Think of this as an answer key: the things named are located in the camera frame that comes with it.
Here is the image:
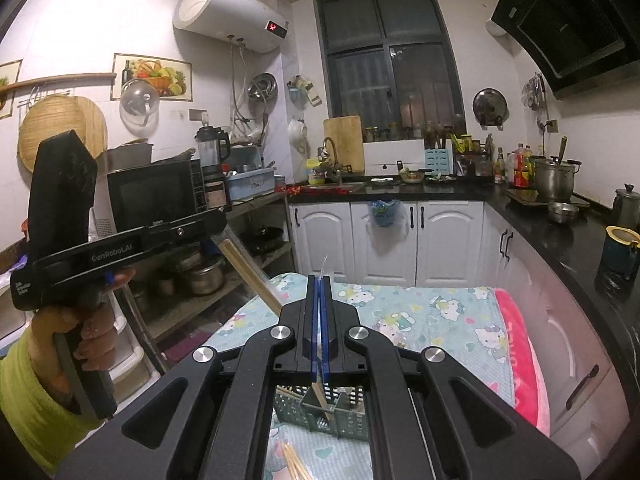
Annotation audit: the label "framed wall picture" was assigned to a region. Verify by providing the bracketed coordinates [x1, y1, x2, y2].
[0, 58, 23, 121]

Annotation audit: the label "white plastic drawer unit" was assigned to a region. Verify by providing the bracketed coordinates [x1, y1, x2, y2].
[100, 290, 161, 386]

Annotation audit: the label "bamboo chopstick pair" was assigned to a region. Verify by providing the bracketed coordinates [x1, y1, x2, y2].
[311, 255, 337, 426]
[220, 237, 286, 313]

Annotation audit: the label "round bamboo tray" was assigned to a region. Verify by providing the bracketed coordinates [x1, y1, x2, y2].
[17, 94, 91, 173]

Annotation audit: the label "black wok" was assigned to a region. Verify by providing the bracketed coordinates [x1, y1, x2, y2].
[239, 226, 285, 255]

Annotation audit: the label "row of condiment bottles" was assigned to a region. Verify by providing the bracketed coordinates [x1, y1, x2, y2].
[492, 142, 535, 188]

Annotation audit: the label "hanging steel bowls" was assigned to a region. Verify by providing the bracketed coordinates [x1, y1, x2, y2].
[248, 72, 278, 103]

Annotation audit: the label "hanging pot lid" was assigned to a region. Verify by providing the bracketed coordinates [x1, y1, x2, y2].
[472, 87, 509, 127]

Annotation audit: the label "blue plastic dish basin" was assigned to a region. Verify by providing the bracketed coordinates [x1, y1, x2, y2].
[223, 165, 277, 200]

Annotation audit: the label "person's left forearm green sleeve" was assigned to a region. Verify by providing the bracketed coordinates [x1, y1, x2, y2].
[0, 332, 108, 476]

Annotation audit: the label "dark kitchen window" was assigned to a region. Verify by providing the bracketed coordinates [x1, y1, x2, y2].
[314, 0, 467, 142]

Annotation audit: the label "large stainless steel pot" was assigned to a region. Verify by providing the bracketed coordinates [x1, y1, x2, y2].
[530, 157, 582, 201]

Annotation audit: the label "wooden cutting board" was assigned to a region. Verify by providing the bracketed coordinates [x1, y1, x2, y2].
[323, 115, 366, 175]

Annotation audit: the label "pile of bamboo chopsticks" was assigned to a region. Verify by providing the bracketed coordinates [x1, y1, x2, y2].
[280, 440, 313, 480]

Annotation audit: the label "white countertop box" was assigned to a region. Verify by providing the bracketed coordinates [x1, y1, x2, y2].
[363, 141, 426, 177]

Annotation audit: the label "hanging kitchen tools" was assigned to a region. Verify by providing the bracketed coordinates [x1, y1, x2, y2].
[522, 72, 548, 111]

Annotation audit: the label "green plastic utensil basket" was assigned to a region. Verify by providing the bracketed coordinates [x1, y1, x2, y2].
[272, 382, 371, 441]

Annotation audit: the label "black range hood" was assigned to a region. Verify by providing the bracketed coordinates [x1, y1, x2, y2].
[491, 0, 640, 101]

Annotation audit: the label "dark blue pot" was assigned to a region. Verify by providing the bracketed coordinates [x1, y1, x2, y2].
[595, 225, 640, 281]

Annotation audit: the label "person's left hand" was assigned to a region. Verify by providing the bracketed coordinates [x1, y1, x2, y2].
[27, 267, 137, 403]

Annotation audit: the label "white hanging colander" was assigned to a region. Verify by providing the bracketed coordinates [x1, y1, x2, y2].
[287, 117, 310, 153]

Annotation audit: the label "round wooden board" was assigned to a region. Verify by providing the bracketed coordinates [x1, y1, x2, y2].
[75, 96, 108, 156]

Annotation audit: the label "row of spice jars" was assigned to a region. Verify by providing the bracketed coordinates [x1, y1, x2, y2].
[364, 121, 473, 143]

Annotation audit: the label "fruit wall picture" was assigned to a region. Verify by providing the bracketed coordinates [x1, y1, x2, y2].
[111, 52, 193, 101]

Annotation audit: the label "kitchen faucet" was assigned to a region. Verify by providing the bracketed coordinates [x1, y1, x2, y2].
[320, 136, 346, 186]

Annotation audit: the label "large steel stockpot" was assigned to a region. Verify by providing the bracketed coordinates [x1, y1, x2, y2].
[95, 142, 153, 176]

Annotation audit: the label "blue plastic bag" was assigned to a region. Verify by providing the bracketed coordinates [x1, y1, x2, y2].
[367, 199, 403, 228]

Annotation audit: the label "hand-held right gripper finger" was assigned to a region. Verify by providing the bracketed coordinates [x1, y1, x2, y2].
[321, 277, 586, 480]
[55, 276, 322, 480]

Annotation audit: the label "white base cabinets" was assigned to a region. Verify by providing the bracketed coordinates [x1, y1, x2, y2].
[287, 200, 631, 461]

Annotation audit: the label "wooden shelf rack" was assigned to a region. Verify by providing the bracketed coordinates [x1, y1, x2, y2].
[120, 192, 296, 356]

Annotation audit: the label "hanging glass lid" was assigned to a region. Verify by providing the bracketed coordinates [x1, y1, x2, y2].
[120, 78, 162, 133]

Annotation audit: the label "black microwave oven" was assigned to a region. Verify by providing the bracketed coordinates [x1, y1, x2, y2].
[106, 159, 206, 233]

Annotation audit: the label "steel pot on shelf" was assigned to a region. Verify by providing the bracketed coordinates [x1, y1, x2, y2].
[182, 255, 227, 296]

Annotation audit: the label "steel kettle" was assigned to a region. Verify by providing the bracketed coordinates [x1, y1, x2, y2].
[611, 183, 640, 233]

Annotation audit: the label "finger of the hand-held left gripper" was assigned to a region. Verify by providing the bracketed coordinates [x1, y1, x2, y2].
[199, 230, 230, 261]

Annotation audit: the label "white electric water heater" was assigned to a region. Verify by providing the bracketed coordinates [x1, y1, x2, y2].
[172, 0, 291, 55]

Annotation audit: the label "cartoon cat printed blanket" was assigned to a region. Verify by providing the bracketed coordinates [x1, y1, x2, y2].
[205, 272, 518, 480]

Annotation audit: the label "blender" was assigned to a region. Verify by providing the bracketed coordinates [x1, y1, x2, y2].
[195, 125, 232, 183]

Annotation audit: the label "small steel bowl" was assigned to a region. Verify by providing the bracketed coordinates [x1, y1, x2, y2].
[546, 201, 581, 224]

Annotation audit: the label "pink towel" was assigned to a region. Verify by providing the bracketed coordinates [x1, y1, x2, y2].
[492, 287, 551, 436]

